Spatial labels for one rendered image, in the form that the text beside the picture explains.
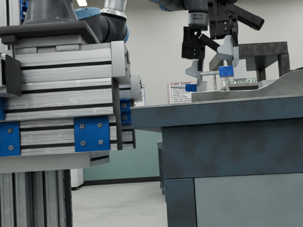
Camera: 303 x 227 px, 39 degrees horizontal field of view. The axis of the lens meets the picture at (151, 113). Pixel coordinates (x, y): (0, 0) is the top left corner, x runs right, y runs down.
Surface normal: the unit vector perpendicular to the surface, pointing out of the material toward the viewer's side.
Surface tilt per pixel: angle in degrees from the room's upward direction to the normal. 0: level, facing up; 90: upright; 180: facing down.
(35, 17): 72
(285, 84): 90
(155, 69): 90
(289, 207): 90
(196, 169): 90
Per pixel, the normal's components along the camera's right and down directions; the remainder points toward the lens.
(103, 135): -0.04, -0.07
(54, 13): 0.31, -0.39
